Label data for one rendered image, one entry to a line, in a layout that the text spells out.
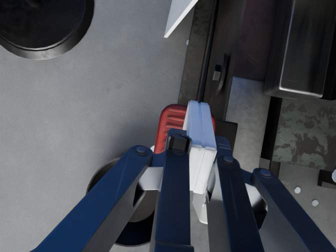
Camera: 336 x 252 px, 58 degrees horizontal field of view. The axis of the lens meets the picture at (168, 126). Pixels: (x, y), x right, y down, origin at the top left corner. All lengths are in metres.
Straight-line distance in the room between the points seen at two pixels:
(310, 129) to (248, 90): 0.10
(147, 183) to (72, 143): 0.98
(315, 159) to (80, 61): 0.87
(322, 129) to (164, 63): 0.72
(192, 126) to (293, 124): 0.30
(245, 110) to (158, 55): 0.70
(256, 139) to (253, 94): 0.07
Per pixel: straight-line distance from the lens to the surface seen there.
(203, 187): 0.17
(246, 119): 0.45
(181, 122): 0.32
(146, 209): 1.11
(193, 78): 1.06
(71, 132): 1.12
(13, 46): 1.20
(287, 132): 0.46
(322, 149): 0.49
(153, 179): 0.15
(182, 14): 0.89
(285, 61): 0.41
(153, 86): 1.09
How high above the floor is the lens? 1.07
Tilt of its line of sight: 89 degrees down
